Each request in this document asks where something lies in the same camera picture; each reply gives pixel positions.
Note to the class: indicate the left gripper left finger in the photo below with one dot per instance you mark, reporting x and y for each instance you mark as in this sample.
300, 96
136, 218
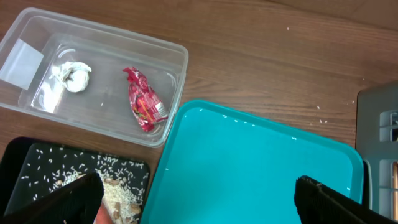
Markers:
76, 202

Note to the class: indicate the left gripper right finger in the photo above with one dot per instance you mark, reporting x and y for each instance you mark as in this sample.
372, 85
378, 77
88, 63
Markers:
318, 204

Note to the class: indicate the orange carrot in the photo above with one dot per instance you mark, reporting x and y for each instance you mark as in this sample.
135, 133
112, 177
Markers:
103, 216

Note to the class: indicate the wooden chopstick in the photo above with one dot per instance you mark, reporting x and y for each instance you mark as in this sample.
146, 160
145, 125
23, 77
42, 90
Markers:
395, 193

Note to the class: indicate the red snack wrapper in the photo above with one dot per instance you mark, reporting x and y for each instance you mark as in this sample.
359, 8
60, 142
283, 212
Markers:
145, 104

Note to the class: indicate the black food waste tray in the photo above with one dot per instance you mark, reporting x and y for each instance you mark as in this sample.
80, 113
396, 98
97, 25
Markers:
11, 166

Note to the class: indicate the grey dishwasher rack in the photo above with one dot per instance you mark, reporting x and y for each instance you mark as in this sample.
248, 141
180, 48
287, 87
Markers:
376, 142

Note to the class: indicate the rice and peanut scraps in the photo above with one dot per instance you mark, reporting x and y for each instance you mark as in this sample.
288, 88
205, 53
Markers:
47, 170

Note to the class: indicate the teal plastic tray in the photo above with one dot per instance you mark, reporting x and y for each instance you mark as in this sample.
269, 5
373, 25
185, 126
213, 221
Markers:
221, 165

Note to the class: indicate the clear plastic bin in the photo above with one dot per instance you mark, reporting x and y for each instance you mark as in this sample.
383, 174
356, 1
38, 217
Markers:
39, 40

